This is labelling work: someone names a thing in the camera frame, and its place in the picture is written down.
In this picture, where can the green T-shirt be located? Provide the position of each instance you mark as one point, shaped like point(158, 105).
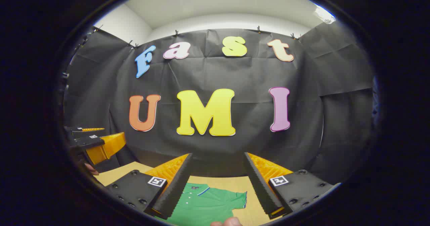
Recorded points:
point(208, 205)

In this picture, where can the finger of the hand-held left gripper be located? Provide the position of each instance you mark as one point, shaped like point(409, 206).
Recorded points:
point(85, 142)
point(74, 129)

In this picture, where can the black backdrop cloth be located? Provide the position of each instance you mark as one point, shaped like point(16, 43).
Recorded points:
point(235, 74)

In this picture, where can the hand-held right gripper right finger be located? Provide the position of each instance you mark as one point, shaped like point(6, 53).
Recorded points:
point(262, 192)

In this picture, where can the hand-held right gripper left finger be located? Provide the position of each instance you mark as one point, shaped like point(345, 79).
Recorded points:
point(175, 192)

